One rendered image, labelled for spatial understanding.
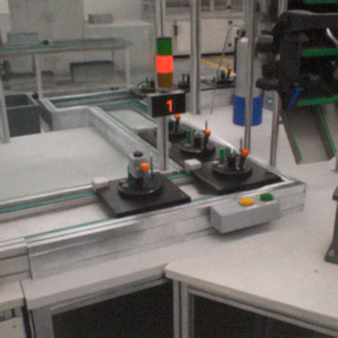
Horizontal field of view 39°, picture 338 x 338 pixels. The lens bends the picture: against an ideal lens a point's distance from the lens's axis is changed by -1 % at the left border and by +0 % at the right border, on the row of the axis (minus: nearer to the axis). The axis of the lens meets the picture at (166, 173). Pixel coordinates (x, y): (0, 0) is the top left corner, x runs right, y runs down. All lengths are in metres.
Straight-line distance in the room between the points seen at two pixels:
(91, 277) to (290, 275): 0.52
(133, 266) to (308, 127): 0.83
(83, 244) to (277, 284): 0.52
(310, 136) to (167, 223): 0.65
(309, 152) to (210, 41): 9.21
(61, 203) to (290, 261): 0.71
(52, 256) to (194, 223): 0.42
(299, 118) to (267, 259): 0.61
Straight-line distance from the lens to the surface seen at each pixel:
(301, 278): 1.32
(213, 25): 10.85
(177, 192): 1.50
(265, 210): 1.47
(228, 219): 1.40
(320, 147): 1.77
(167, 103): 1.58
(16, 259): 1.31
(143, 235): 1.37
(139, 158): 1.46
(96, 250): 1.34
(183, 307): 1.39
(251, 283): 1.28
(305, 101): 1.66
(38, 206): 1.54
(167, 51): 1.55
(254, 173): 1.65
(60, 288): 1.29
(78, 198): 1.56
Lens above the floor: 1.58
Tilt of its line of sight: 22 degrees down
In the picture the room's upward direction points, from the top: 1 degrees counter-clockwise
